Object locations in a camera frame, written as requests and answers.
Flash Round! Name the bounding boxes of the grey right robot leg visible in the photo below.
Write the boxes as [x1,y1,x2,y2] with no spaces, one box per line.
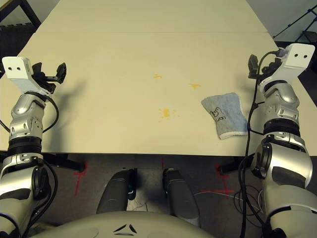
[161,168,202,228]

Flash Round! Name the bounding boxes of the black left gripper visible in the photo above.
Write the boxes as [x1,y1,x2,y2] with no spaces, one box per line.
[32,62,67,94]

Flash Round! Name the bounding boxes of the black tripod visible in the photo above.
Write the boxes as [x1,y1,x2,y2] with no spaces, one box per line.
[272,4,317,39]

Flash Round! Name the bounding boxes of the grey robot leg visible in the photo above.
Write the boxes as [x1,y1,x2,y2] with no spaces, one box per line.
[96,170,138,215]
[161,168,202,228]

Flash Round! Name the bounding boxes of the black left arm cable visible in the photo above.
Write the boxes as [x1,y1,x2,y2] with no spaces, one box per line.
[24,95,59,236]

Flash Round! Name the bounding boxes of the thin white floor cable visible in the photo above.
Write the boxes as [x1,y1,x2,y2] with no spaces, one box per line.
[193,190,264,214]

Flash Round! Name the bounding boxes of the grey left robot leg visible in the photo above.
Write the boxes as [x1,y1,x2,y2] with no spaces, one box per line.
[96,170,138,215]

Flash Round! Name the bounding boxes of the black table foot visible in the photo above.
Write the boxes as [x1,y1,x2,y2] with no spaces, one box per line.
[41,153,86,174]
[219,155,256,174]

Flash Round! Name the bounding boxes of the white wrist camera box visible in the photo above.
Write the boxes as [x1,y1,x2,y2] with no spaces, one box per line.
[257,43,315,86]
[1,56,54,96]

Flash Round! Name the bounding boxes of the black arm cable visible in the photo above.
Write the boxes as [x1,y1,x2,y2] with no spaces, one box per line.
[24,95,59,236]
[237,49,285,238]

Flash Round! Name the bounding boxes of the black foam floor mat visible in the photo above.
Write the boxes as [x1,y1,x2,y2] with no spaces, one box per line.
[0,23,38,75]

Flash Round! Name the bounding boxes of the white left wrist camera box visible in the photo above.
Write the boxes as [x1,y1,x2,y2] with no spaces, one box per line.
[1,56,54,96]

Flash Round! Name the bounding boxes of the grey robot torso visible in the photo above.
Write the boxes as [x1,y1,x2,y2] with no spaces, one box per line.
[29,210,206,238]

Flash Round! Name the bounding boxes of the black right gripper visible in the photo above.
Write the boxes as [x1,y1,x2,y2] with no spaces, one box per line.
[248,54,282,79]

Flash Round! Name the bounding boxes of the blue grey terry rag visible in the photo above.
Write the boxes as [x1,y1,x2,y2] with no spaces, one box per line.
[201,92,249,140]

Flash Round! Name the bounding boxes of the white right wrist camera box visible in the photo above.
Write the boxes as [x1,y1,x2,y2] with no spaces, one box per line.
[257,43,315,86]

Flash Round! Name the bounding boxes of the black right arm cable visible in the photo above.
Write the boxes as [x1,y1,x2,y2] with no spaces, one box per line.
[237,49,285,238]

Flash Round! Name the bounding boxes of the large splattered yellow spill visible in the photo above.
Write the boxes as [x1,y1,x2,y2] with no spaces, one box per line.
[158,108,178,119]

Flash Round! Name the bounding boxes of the black metal frame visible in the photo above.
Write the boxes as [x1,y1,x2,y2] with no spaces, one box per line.
[0,0,42,28]

